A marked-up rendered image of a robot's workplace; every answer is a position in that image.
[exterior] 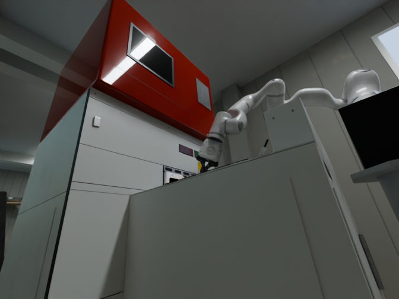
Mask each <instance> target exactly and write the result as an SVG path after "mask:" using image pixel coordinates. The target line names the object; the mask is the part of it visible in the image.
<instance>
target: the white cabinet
mask: <svg viewBox="0 0 399 299"><path fill-rule="evenodd" d="M382 290H384V286H383V284H382V281H381V279H380V276H379V273H378V271H377V269H376V266H375V263H374V261H373V259H372V256H371V253H370V251H369V248H368V245H367V244H366V241H365V238H364V236H363V234H360V233H359V230H358V229H357V225H356V223H355V221H354V218H353V215H352V212H351V210H350V208H349V206H348V204H347V201H346V199H345V197H344V194H343V191H342V189H341V188H340V186H339V184H338V183H337V181H336V179H335V177H334V175H333V174H332V172H331V170H330V168H329V166H328V164H327V163H326V161H325V159H324V158H323V156H322V154H321V152H320V150H319V149H318V147H317V145H316V143H315V142H313V143H310V144H306V145H302V146H300V147H296V148H292V149H288V150H286V151H282V152H278V153H276V154H272V155H268V156H266V157H262V158H258V159H256V160H252V161H248V162H245V163H242V164H238V165H235V166H231V167H228V168H224V169H221V170H217V171H214V172H211V173H207V174H203V175H201V176H197V177H193V178H191V179H187V180H183V181H181V182H177V183H173V184H171V185H167V186H163V187H160V188H157V189H153V190H149V191H146V192H143V193H139V194H136V195H132V196H130V203H129V219H128V235H127V244H126V260H125V276H124V285H123V299H385V297H384V295H383V292H382Z"/></svg>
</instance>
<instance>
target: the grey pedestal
mask: <svg viewBox="0 0 399 299"><path fill-rule="evenodd" d="M350 176H351V179H352V181H353V183H369V182H380V184H381V187H382V189H383V191H384V193H385V195H386V197H387V199H388V202H389V204H390V205H391V208H392V210H393V212H394V214H395V216H396V218H397V220H398V222H399V159H396V160H391V161H387V162H385V163H382V164H379V165H377V166H373V167H371V168H367V169H365V170H362V171H359V172H357V173H354V174H351V175H350Z"/></svg>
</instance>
